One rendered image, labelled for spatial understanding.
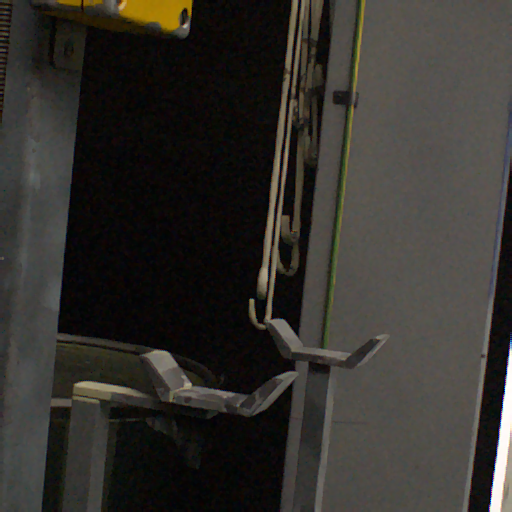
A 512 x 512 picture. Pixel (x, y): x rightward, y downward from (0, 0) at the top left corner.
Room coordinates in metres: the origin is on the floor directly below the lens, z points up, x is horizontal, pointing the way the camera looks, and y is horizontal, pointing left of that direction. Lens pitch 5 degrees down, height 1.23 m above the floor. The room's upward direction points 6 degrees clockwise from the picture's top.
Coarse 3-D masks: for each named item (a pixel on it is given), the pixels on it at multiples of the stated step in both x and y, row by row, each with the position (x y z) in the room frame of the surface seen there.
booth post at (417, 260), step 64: (384, 0) 1.24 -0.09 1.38; (448, 0) 1.22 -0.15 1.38; (384, 64) 1.24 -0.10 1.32; (448, 64) 1.22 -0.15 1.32; (384, 128) 1.24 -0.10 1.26; (448, 128) 1.22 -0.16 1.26; (320, 192) 1.26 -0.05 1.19; (384, 192) 1.24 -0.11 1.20; (448, 192) 1.22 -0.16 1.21; (320, 256) 1.25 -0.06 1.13; (384, 256) 1.23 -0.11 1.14; (448, 256) 1.21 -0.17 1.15; (320, 320) 1.25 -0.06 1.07; (384, 320) 1.23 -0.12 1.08; (448, 320) 1.21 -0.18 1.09; (384, 384) 1.23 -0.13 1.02; (448, 384) 1.21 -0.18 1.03; (384, 448) 1.23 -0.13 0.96; (448, 448) 1.21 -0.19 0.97
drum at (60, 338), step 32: (128, 352) 2.18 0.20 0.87; (224, 384) 1.96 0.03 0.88; (64, 416) 1.68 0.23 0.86; (128, 416) 1.73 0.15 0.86; (160, 416) 1.77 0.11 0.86; (64, 448) 1.69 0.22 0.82; (128, 448) 1.73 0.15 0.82; (160, 448) 1.78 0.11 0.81; (192, 448) 1.84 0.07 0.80; (128, 480) 1.74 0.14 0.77; (160, 480) 1.78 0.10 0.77; (192, 480) 1.86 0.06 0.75
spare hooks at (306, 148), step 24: (312, 0) 1.34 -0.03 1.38; (312, 24) 1.34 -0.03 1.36; (288, 48) 1.31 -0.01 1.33; (312, 48) 1.34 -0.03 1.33; (288, 72) 1.31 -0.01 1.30; (312, 72) 1.34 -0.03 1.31; (312, 96) 1.35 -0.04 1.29; (288, 120) 1.32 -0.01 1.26; (312, 120) 1.36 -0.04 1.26; (288, 144) 1.32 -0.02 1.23; (312, 144) 1.36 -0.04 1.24; (288, 216) 1.33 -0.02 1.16; (288, 240) 1.33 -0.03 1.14; (264, 264) 1.31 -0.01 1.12; (264, 288) 1.28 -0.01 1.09
